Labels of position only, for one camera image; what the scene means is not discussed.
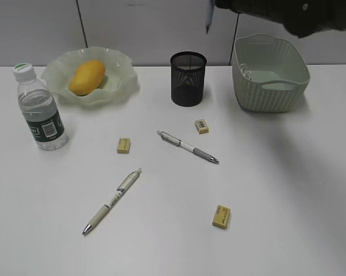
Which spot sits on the white green ballpoint pen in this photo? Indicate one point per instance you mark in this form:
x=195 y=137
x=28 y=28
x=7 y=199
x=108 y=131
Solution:
x=106 y=208

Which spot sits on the printed waste paper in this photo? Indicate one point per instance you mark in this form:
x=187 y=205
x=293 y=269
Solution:
x=245 y=71

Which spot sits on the yellow mango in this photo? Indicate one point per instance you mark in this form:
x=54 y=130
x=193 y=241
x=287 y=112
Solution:
x=88 y=76

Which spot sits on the clear water bottle green label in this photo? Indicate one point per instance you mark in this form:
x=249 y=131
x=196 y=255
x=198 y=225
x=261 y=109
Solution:
x=39 y=109

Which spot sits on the white blue ballpoint pen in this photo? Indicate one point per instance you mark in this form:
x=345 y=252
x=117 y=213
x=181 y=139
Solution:
x=209 y=15

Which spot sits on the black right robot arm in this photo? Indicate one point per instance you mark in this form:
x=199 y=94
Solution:
x=300 y=18

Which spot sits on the yellow eraser with barcode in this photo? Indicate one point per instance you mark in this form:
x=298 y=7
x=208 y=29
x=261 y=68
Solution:
x=201 y=126

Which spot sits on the white grey ballpoint pen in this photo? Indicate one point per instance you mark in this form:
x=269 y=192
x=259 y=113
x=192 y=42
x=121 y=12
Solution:
x=194 y=150

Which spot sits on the yellow eraser left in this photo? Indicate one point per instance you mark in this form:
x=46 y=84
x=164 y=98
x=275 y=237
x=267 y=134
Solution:
x=123 y=145

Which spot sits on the black mesh pen holder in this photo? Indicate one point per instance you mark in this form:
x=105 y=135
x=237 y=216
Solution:
x=187 y=78

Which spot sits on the pale green wavy glass plate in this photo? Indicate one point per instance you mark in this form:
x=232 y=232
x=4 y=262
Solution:
x=120 y=80

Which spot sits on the yellow eraser front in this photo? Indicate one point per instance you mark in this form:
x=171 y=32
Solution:
x=221 y=217

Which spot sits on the pale green woven plastic basket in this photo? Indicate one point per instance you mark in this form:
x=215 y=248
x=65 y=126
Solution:
x=279 y=74

